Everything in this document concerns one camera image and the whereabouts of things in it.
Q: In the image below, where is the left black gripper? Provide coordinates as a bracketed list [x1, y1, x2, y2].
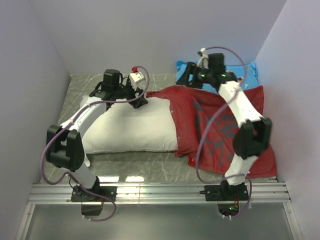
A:
[114, 78, 149, 109]

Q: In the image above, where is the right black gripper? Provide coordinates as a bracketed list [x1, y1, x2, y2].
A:
[175, 62, 213, 90]

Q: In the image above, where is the white pillow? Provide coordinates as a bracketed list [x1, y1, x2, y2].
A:
[82, 97, 178, 154]

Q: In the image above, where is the red pillowcase with grey print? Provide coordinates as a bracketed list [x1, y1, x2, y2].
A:
[146, 85, 278, 179]

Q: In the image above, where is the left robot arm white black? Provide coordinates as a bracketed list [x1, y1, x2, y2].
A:
[40, 66, 150, 201]

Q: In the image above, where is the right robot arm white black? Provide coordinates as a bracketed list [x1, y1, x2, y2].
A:
[177, 48, 272, 200]

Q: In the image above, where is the blue cartoon print pillow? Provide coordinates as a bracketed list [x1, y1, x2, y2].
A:
[174, 60, 259, 95]

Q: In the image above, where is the right control board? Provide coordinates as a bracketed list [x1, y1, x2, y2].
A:
[217, 203, 240, 217]

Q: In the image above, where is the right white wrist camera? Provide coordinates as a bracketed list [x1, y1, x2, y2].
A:
[196, 47, 209, 69]

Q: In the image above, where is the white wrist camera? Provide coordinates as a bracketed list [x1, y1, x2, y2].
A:
[196, 47, 209, 69]
[128, 66, 146, 90]

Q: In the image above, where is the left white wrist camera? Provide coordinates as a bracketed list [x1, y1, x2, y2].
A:
[128, 66, 146, 90]

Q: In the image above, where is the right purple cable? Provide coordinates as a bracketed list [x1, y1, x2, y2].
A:
[194, 46, 252, 220]

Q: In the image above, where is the purple cable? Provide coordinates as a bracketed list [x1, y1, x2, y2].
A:
[194, 46, 252, 220]
[40, 65, 150, 223]

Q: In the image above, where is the aluminium rail frame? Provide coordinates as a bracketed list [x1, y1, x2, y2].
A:
[16, 180, 302, 240]

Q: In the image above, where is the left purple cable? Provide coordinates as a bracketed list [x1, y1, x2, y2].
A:
[40, 65, 150, 223]

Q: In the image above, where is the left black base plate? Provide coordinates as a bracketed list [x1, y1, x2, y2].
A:
[70, 186, 117, 203]

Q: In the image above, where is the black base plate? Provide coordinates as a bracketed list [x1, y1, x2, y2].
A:
[70, 186, 117, 203]
[202, 181, 249, 202]

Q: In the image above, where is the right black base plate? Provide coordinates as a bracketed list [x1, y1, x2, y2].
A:
[202, 181, 249, 202]

